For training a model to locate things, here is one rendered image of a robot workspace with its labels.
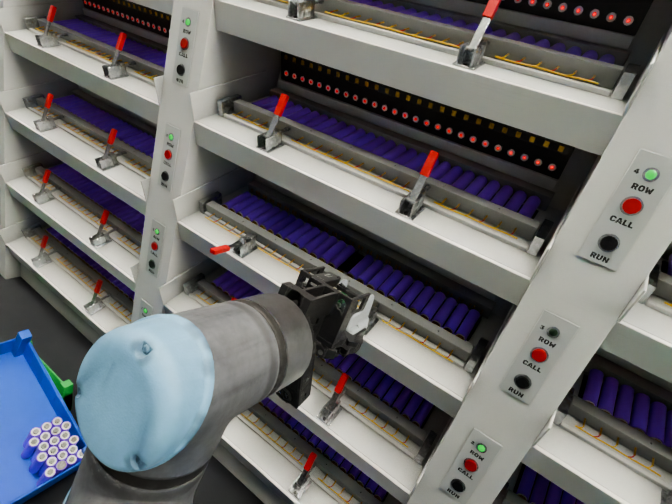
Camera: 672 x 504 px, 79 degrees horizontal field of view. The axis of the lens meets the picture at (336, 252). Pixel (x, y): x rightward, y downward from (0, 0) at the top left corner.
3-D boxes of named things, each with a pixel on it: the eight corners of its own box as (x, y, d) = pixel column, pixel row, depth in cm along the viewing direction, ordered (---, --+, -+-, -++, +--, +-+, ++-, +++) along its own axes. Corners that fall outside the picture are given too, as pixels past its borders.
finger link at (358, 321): (394, 295, 56) (365, 304, 48) (377, 331, 58) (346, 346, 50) (375, 284, 58) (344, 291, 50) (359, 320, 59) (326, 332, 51)
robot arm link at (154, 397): (49, 416, 28) (89, 296, 25) (190, 363, 39) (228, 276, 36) (129, 520, 24) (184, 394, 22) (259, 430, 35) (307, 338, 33)
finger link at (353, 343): (375, 334, 53) (343, 350, 45) (371, 344, 53) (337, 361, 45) (346, 315, 55) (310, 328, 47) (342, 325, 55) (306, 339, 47)
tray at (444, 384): (454, 418, 59) (474, 383, 53) (180, 238, 83) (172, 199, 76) (499, 332, 72) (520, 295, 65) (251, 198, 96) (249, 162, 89)
